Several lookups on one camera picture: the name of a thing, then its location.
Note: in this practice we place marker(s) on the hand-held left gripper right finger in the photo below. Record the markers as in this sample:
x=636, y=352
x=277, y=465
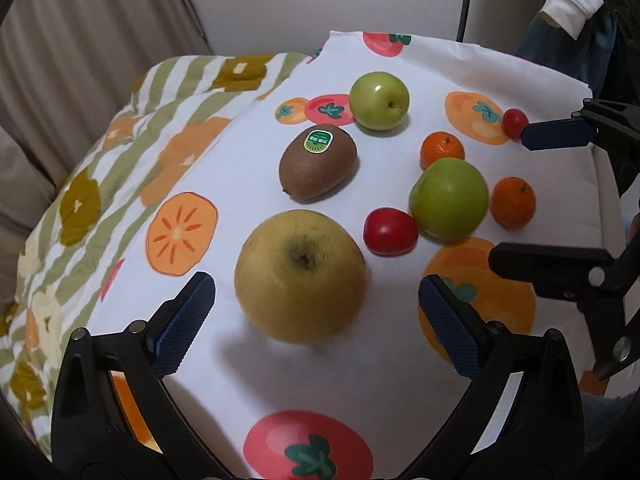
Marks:
x=450, y=325

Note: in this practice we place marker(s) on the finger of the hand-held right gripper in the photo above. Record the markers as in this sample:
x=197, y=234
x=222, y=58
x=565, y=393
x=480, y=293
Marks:
x=555, y=135
x=550, y=265

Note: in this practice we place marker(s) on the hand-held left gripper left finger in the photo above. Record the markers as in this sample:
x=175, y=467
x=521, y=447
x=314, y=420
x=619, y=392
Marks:
x=182, y=325

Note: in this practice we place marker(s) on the small red cherry tomato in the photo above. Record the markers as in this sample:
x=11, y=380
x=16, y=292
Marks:
x=514, y=121

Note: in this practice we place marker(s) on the orange mandarin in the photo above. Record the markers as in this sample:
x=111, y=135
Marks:
x=512, y=202
x=440, y=147

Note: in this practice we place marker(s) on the green apple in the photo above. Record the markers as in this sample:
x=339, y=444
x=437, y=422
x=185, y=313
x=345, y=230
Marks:
x=450, y=200
x=377, y=100

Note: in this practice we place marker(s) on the brown kiwi with green sticker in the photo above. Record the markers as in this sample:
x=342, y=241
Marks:
x=320, y=170

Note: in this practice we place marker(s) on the blue denim garment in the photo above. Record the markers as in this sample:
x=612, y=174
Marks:
x=565, y=50

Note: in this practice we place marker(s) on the white fruit-print cloth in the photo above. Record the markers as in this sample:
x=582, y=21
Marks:
x=280, y=395

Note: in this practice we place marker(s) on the green striped flower quilt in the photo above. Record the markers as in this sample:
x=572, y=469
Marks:
x=100, y=170

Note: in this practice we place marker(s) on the beige curtain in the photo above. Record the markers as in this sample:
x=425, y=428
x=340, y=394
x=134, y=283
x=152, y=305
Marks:
x=100, y=10

